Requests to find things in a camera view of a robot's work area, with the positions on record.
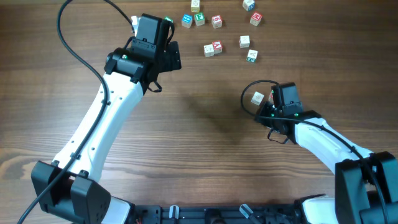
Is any yellow sided wooden block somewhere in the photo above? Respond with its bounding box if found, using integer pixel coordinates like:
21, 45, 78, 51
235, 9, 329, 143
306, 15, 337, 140
251, 91, 264, 106

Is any red Y letter block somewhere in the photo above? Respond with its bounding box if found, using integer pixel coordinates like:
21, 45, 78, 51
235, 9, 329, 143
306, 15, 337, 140
269, 92, 274, 103

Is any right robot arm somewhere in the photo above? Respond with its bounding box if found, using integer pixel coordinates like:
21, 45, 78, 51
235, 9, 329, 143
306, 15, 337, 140
255, 83, 397, 223

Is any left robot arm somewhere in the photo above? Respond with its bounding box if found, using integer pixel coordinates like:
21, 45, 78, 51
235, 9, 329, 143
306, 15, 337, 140
31, 14, 181, 223

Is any green Z letter block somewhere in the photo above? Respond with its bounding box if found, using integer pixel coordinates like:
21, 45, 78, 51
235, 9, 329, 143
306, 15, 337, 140
164, 16, 173, 23

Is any blue letter block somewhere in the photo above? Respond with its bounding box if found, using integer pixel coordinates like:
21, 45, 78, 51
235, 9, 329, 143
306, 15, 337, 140
182, 14, 193, 29

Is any green F letter block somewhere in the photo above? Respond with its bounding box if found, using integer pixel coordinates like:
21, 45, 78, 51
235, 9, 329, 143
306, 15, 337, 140
194, 12, 205, 26

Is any yellow top letter block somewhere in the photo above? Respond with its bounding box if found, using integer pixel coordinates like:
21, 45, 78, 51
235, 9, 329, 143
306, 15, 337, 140
190, 0, 200, 12

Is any plain wooden block left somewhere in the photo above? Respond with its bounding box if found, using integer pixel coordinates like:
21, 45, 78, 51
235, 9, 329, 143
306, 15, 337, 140
203, 44, 215, 57

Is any plain wooden block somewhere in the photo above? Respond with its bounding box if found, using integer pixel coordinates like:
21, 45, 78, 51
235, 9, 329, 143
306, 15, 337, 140
239, 35, 251, 48
203, 44, 215, 57

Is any green sided wooden block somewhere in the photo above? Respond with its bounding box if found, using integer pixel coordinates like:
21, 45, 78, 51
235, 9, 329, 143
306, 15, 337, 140
246, 49, 258, 63

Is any red A letter block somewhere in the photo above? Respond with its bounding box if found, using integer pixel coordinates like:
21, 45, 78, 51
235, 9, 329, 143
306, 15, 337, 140
212, 40, 223, 54

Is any red 6 letter block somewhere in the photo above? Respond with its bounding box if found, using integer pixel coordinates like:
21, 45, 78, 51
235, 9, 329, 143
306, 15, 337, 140
211, 15, 223, 29

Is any plain wooden block right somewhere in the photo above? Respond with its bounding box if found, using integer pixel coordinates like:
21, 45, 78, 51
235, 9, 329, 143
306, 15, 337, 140
239, 35, 251, 48

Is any red M letter block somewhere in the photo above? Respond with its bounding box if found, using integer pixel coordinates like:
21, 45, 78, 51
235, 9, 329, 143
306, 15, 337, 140
250, 12, 262, 26

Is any blue sided top block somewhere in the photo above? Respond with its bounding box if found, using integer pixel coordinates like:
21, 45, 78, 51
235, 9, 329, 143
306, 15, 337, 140
243, 0, 255, 11

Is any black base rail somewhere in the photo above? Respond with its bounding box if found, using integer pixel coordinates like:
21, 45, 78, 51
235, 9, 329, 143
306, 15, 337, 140
126, 204, 302, 224

